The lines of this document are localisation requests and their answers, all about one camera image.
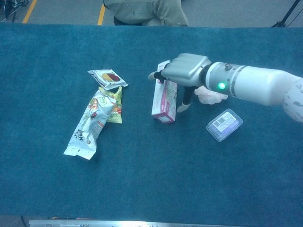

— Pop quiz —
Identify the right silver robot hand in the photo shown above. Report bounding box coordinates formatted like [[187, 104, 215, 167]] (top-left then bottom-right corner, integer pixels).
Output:
[[148, 53, 212, 113]]

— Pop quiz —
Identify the pink mesh bath sponge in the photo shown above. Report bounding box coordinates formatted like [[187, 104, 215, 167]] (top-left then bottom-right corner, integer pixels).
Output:
[[194, 85, 228, 105]]

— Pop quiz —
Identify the long white box pink end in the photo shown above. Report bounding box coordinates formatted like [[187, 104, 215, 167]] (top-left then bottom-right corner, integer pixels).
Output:
[[151, 60, 178, 124]]

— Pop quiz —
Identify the clear plastic box blue label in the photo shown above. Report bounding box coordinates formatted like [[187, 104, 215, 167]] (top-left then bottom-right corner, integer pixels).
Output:
[[205, 108, 243, 142]]

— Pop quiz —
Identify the small snack packet red-yellow picture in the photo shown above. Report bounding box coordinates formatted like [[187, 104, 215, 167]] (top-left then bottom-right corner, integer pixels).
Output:
[[87, 69, 129, 90]]

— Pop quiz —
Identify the large white snack bag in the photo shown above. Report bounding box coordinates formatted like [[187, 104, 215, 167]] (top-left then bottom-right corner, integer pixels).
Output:
[[63, 89, 117, 161]]

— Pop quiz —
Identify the person in beige clothing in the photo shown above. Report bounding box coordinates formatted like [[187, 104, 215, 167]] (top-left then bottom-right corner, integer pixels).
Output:
[[103, 0, 189, 26]]

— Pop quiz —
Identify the green yellow biscuit bag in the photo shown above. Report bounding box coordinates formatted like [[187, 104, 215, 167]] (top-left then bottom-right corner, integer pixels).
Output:
[[98, 86, 123, 124]]

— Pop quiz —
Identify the black tripod stand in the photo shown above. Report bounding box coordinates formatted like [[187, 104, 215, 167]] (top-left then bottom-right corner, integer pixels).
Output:
[[271, 0, 303, 28]]

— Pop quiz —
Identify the teal carpet table cover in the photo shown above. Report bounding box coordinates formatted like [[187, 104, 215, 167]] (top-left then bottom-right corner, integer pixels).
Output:
[[0, 23, 303, 227]]

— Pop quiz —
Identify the silver metal rail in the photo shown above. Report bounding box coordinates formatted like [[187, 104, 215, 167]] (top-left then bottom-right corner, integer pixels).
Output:
[[28, 219, 240, 227]]

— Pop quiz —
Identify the tangle of dark cables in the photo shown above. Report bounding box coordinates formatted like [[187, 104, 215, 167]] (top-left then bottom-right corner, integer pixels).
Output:
[[0, 0, 30, 21]]

